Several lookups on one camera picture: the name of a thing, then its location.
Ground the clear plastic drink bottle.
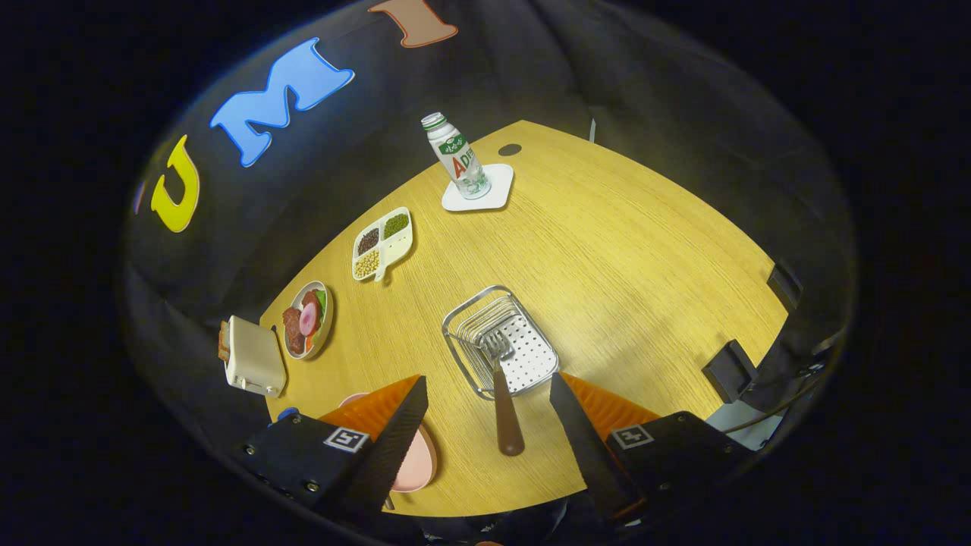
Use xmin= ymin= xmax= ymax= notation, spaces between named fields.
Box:
xmin=421 ymin=112 xmax=492 ymax=200

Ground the cream toaster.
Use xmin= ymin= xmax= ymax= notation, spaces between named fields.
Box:
xmin=225 ymin=315 xmax=288 ymax=398

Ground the white square coaster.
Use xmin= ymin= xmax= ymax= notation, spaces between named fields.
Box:
xmin=442 ymin=163 xmax=515 ymax=212

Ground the white divided bean dish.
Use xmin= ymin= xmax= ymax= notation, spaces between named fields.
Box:
xmin=351 ymin=206 xmax=415 ymax=284

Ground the pink plate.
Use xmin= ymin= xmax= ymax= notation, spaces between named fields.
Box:
xmin=338 ymin=392 xmax=438 ymax=494

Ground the brown handled fork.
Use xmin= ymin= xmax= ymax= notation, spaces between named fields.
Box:
xmin=479 ymin=328 xmax=526 ymax=457

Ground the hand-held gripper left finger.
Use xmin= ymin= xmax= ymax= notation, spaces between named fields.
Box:
xmin=241 ymin=375 xmax=430 ymax=520

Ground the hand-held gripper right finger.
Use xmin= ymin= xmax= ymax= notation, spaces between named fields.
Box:
xmin=548 ymin=372 xmax=753 ymax=522

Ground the metal wire basket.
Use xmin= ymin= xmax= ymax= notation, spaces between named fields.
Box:
xmin=442 ymin=285 xmax=561 ymax=401

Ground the plate of toy food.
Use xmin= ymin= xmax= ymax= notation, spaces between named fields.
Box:
xmin=281 ymin=280 xmax=335 ymax=361

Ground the black table clamp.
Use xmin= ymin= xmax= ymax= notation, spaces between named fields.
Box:
xmin=766 ymin=260 xmax=803 ymax=312
xmin=702 ymin=340 xmax=758 ymax=404

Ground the dark cable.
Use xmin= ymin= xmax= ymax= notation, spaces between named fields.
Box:
xmin=721 ymin=372 xmax=828 ymax=435

